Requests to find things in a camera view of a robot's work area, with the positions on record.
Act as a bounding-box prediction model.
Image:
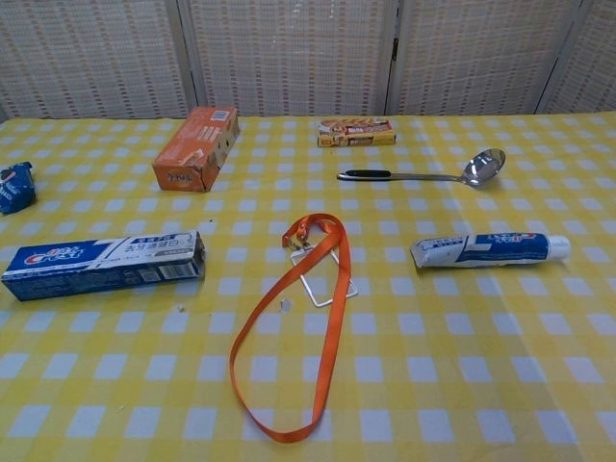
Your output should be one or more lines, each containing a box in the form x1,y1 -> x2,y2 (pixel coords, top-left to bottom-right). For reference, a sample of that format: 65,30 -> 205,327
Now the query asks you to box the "clear badge holder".
288,247 -> 360,308

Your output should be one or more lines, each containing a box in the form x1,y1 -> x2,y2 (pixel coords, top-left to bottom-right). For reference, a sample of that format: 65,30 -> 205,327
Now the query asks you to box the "orange lanyard strap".
228,212 -> 352,445

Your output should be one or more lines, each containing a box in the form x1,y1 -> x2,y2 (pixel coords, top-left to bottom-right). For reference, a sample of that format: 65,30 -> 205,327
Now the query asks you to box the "yellow curry roux box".
316,115 -> 398,148

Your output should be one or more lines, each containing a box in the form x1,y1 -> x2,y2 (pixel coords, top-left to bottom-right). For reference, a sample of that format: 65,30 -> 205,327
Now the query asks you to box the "orange carton box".
151,105 -> 241,193

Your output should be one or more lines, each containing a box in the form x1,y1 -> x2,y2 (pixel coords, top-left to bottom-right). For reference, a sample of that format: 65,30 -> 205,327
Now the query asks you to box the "blue white tube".
409,230 -> 573,273

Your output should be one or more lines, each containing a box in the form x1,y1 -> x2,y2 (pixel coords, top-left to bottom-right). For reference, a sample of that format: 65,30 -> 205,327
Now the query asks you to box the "blue snack packet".
0,162 -> 39,216

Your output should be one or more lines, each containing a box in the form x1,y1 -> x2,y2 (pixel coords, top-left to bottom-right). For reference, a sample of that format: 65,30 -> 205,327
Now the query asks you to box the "steel ladle with black handle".
336,147 -> 507,191

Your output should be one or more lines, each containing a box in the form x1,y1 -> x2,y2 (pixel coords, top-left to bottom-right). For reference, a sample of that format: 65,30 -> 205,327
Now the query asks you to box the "blue and white toothpaste box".
0,230 -> 208,302

